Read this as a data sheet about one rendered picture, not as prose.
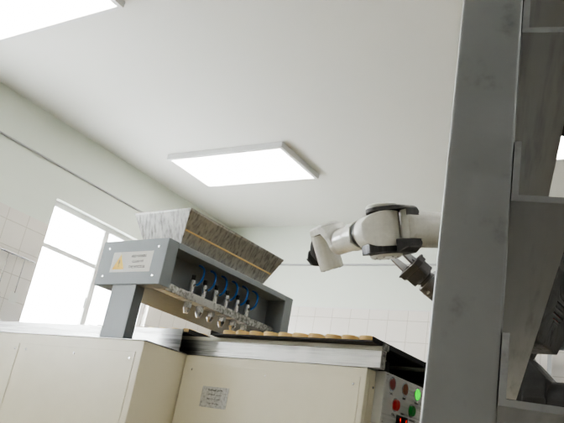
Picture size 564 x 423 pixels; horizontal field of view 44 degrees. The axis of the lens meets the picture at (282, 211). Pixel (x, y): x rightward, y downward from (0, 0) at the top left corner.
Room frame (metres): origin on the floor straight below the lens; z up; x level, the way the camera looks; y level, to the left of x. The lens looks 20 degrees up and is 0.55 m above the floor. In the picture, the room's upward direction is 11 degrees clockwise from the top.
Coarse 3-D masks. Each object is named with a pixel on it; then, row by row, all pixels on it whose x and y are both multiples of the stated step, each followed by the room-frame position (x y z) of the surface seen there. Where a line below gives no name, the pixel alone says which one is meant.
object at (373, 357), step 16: (192, 352) 2.33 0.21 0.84; (208, 352) 2.29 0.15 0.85; (224, 352) 2.25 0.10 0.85; (240, 352) 2.20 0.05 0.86; (256, 352) 2.16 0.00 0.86; (272, 352) 2.12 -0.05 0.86; (288, 352) 2.09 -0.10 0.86; (304, 352) 2.05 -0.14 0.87; (320, 352) 2.01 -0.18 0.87; (336, 352) 1.98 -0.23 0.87; (352, 352) 1.94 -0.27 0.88; (368, 352) 1.91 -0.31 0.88; (384, 352) 1.90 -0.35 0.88
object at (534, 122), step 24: (528, 0) 0.28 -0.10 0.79; (528, 24) 0.28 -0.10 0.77; (528, 48) 0.30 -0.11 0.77; (552, 48) 0.29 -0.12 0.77; (528, 72) 0.32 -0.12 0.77; (552, 72) 0.31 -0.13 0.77; (528, 96) 0.34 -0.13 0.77; (552, 96) 0.33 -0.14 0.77; (528, 120) 0.36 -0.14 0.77; (552, 120) 0.36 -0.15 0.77; (528, 144) 0.39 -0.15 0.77; (552, 144) 0.39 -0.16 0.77; (528, 168) 0.43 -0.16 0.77; (552, 168) 0.42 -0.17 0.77; (528, 192) 0.46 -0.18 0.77
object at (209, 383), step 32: (192, 384) 2.30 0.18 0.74; (224, 384) 2.21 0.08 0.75; (256, 384) 2.13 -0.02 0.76; (288, 384) 2.06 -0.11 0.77; (320, 384) 1.99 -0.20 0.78; (352, 384) 1.92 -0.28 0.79; (192, 416) 2.28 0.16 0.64; (224, 416) 2.20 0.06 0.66; (256, 416) 2.12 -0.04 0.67; (288, 416) 2.05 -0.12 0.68; (320, 416) 1.98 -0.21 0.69; (352, 416) 1.91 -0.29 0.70
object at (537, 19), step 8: (536, 0) 0.37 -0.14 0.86; (544, 0) 0.37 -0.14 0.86; (552, 0) 0.36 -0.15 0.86; (560, 0) 0.36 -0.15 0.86; (536, 8) 0.37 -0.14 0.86; (544, 8) 0.37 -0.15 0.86; (552, 8) 0.37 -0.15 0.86; (560, 8) 0.37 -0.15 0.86; (536, 16) 0.38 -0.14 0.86; (544, 16) 0.38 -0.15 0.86; (552, 16) 0.38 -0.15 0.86; (560, 16) 0.38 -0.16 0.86; (536, 24) 0.39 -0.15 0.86; (544, 24) 0.39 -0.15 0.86; (552, 24) 0.39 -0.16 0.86; (560, 24) 0.39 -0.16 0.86
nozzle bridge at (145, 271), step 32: (128, 256) 2.30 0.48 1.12; (160, 256) 2.20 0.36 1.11; (192, 256) 2.29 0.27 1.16; (128, 288) 2.28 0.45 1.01; (160, 288) 2.25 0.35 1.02; (256, 288) 2.58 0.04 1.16; (128, 320) 2.26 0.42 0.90; (192, 320) 2.73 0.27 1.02; (256, 320) 2.72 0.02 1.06; (288, 320) 2.74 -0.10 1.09
